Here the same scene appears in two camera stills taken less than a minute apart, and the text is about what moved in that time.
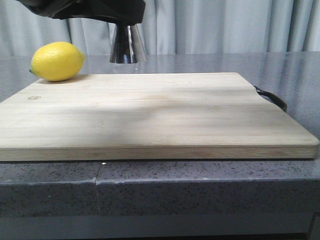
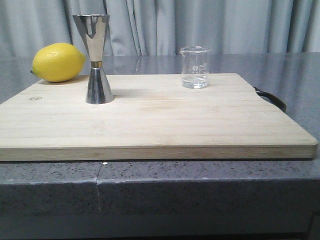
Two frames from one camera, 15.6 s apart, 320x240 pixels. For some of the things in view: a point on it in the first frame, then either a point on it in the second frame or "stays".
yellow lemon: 57,61 stays
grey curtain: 173,27 stays
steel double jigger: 136,51 to 93,29
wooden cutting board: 167,116 stays
